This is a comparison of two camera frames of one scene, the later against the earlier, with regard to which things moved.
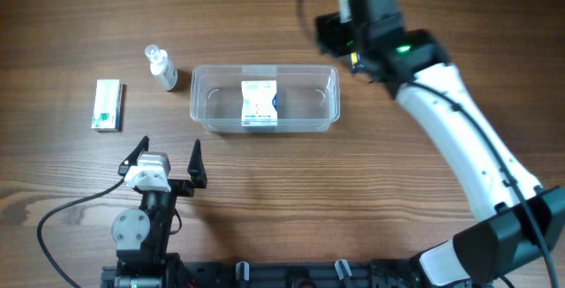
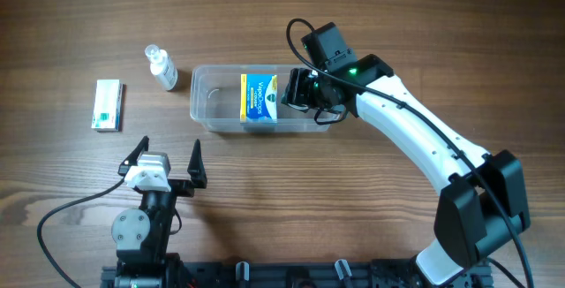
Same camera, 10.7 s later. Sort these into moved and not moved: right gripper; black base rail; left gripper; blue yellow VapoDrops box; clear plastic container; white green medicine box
Moved: blue yellow VapoDrops box; right gripper
Not moved: left gripper; white green medicine box; black base rail; clear plastic container
